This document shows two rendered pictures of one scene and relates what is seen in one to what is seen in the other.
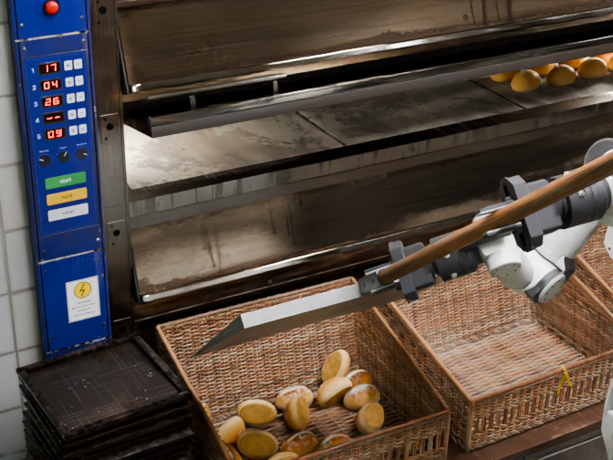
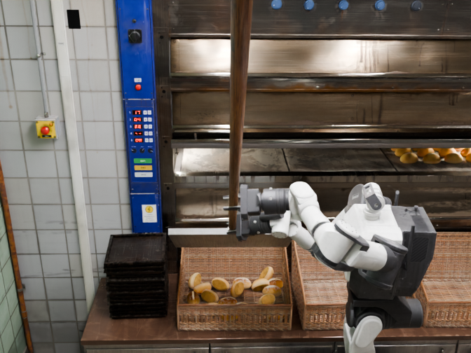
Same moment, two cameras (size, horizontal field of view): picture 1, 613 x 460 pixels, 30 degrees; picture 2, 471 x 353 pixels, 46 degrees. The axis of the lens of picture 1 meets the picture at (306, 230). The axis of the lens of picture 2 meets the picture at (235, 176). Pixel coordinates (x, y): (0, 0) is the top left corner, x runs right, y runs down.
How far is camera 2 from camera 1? 111 cm
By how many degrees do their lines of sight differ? 25
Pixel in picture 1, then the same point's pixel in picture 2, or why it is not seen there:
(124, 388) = (143, 253)
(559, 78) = (427, 160)
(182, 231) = (200, 194)
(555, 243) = not seen: hidden behind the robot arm
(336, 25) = (278, 113)
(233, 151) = not seen: hidden behind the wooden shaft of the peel
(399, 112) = (331, 162)
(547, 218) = (252, 206)
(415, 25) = (322, 118)
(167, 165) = (205, 164)
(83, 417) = (118, 259)
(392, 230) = not seen: hidden behind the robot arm
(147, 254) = (182, 200)
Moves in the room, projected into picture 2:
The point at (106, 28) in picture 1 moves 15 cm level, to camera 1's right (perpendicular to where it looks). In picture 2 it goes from (165, 99) to (191, 104)
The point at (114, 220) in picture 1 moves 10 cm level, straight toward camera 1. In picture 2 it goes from (167, 182) to (159, 190)
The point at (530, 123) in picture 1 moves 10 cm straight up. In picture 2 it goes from (394, 178) to (397, 161)
